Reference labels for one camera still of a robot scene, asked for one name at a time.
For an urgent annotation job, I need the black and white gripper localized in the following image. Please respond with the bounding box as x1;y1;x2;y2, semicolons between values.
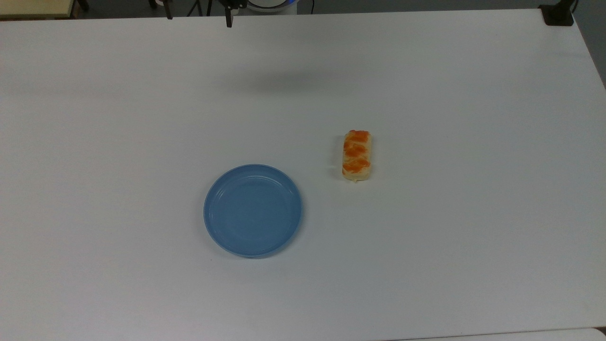
163;0;248;28

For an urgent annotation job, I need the black table clamp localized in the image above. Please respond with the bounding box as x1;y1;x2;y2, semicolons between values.
539;0;579;26

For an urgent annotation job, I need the blue round plate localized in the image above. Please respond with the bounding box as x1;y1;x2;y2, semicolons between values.
204;164;303;259

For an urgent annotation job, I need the black tripod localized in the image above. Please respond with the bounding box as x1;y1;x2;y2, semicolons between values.
187;0;214;17

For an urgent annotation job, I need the white robot base, blue ring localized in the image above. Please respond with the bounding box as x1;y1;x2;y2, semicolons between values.
247;0;297;13

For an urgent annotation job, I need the yellow wooden table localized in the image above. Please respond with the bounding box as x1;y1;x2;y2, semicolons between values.
0;0;77;20

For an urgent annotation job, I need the bread with orange glaze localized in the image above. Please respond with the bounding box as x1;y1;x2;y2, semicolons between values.
342;130;372;183

